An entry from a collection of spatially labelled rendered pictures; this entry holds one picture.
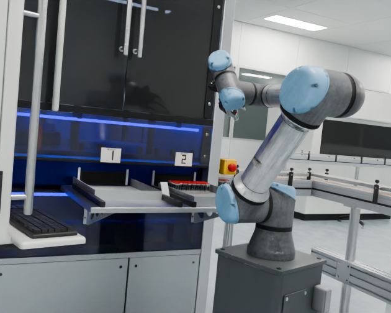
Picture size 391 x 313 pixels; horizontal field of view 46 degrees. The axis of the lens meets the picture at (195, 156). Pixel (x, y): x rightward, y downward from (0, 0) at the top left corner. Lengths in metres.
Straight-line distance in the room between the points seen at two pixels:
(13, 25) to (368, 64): 8.73
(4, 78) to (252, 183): 0.72
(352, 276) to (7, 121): 1.87
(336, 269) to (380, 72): 7.59
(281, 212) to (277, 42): 6.89
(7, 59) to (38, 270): 0.95
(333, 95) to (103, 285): 1.32
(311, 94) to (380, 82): 8.83
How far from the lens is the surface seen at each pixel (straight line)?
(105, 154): 1.93
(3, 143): 1.32
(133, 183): 2.04
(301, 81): 1.13
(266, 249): 1.44
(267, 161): 1.24
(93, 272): 2.03
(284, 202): 1.43
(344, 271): 2.59
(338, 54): 9.13
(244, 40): 7.81
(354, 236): 2.56
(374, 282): 2.46
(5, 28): 1.33
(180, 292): 2.22
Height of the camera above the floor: 1.17
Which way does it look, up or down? 4 degrees down
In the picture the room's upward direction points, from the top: 5 degrees clockwise
